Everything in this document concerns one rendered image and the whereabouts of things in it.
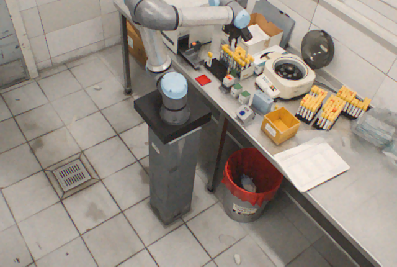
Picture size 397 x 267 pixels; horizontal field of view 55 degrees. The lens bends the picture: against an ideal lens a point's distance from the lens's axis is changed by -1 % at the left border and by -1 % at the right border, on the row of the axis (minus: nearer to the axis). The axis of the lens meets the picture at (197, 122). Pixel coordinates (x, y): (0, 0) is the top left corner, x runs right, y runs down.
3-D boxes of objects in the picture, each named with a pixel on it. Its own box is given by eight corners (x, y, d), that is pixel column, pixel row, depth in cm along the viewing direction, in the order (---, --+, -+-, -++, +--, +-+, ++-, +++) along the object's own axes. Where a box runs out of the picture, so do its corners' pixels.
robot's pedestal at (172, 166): (165, 226, 254) (169, 144, 188) (149, 203, 264) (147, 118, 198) (190, 210, 262) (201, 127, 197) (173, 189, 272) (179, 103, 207)
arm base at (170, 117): (173, 130, 186) (173, 117, 178) (153, 113, 192) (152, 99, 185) (196, 114, 193) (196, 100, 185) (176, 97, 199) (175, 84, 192)
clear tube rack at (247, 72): (218, 61, 232) (219, 51, 227) (231, 55, 237) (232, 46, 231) (240, 81, 222) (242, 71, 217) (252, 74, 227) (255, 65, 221)
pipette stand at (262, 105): (249, 107, 209) (252, 94, 201) (257, 101, 212) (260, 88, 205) (262, 118, 204) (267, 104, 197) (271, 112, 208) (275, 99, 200)
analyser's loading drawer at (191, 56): (175, 49, 233) (175, 41, 229) (183, 45, 236) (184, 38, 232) (195, 68, 223) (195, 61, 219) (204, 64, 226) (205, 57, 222)
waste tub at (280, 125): (259, 128, 199) (263, 115, 192) (278, 118, 205) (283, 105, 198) (276, 146, 193) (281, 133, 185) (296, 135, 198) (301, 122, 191)
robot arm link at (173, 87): (169, 113, 180) (167, 93, 169) (156, 94, 187) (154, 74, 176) (191, 104, 184) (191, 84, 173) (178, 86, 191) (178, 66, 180)
